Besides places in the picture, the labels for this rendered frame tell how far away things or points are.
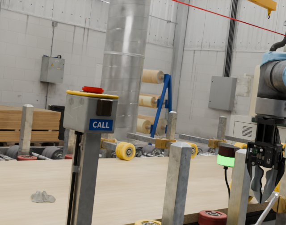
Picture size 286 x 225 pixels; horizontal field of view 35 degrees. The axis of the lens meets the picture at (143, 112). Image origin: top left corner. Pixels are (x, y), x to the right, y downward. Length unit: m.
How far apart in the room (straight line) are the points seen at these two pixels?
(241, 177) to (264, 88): 0.25
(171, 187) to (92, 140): 0.27
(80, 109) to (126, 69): 4.34
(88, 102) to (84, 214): 0.21
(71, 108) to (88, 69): 9.39
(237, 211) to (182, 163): 0.28
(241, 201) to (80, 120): 0.56
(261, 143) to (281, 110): 0.09
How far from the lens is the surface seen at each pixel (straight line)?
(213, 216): 1.32
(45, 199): 1.31
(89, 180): 0.85
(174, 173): 1.02
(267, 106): 1.10
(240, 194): 1.22
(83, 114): 0.80
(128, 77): 5.15
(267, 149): 1.09
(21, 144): 2.03
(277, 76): 1.05
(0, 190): 1.40
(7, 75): 9.04
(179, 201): 1.03
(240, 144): 2.79
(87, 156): 0.83
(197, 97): 12.00
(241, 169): 1.21
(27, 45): 9.25
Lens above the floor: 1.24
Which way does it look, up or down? 3 degrees down
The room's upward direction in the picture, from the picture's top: 7 degrees clockwise
